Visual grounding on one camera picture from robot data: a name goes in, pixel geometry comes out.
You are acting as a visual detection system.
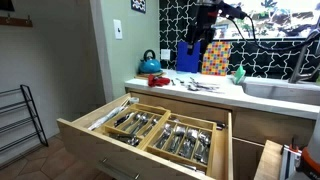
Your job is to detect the white light switch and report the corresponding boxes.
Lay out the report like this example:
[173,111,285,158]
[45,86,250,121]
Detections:
[113,18,124,41]

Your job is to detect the grey metal faucet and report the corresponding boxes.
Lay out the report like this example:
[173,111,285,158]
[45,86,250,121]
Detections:
[288,31,320,84]

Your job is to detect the wooden coat hook rail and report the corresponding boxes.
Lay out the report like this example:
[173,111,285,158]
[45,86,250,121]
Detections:
[0,14,34,28]

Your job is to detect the light wooden block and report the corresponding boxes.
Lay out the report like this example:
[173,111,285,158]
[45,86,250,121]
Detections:
[253,139,284,180]

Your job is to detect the wooden base cabinet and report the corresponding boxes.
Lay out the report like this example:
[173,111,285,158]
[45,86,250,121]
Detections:
[128,87,316,180]

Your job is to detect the aluminium stand frame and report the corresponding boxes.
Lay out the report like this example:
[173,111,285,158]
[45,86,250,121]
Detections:
[279,134,303,180]

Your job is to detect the patterned wall art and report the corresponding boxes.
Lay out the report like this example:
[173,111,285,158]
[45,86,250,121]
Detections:
[130,0,147,14]

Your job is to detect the white wall outlet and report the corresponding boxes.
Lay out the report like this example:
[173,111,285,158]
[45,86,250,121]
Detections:
[160,48,172,61]

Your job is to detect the steel butter knife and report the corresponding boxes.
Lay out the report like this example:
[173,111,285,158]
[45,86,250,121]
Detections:
[191,85,222,93]

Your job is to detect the clear plastic utensil bag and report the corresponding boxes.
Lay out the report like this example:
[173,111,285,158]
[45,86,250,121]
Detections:
[87,96,140,132]

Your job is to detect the colourful patterned board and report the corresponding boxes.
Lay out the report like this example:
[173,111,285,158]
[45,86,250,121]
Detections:
[201,40,232,77]

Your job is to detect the wooden trivet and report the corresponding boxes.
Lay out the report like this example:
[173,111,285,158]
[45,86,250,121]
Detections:
[134,70,167,80]

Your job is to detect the loose steel utensil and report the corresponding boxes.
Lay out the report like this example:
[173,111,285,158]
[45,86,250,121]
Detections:
[171,160,206,175]

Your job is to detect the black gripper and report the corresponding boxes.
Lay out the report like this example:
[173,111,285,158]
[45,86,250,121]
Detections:
[185,3,218,56]

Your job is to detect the steel cutlery pile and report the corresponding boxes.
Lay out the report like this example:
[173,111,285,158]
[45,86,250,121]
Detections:
[109,133,142,148]
[167,124,186,154]
[141,117,160,138]
[193,130,212,165]
[113,112,136,129]
[130,113,151,135]
[178,128,200,160]
[121,113,143,133]
[154,123,173,150]

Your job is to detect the red cloth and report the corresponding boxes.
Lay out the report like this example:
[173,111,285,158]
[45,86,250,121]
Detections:
[147,73,171,88]

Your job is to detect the bamboo cutlery organizer tray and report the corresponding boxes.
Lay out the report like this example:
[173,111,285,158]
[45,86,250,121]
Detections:
[145,112,218,177]
[102,102,172,152]

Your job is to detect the black handled utensil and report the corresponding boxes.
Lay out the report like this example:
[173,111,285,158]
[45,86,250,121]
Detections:
[213,120,228,131]

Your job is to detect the black wall frame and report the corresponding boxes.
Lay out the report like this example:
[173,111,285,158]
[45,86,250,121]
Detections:
[0,0,15,12]

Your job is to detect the steel kitchen sink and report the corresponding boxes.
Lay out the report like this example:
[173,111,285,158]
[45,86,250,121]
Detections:
[242,77,320,106]

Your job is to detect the steel tablespoon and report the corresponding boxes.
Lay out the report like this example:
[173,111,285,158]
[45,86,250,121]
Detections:
[186,84,202,94]

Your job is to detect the metal drawer handle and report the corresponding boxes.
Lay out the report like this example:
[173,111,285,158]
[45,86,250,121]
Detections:
[97,157,141,180]

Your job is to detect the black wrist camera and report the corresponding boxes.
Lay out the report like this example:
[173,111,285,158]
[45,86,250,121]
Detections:
[216,1,249,20]

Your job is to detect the teal kettle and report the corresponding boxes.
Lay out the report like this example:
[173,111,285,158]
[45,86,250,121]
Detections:
[138,49,163,75]

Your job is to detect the steel fork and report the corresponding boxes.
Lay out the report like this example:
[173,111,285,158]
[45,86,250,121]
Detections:
[194,84,221,91]
[189,85,214,94]
[196,81,221,89]

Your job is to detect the green sponge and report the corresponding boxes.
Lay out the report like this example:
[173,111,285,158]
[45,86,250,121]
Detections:
[232,64,247,85]

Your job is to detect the wooden kitchen drawer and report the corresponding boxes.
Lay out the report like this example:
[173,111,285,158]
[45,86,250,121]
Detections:
[56,92,234,180]

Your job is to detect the orange black clamp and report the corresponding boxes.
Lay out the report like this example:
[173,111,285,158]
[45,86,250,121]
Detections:
[295,146,320,180]

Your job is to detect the black wire shoe rack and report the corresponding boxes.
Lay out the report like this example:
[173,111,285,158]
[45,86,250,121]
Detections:
[0,84,50,155]

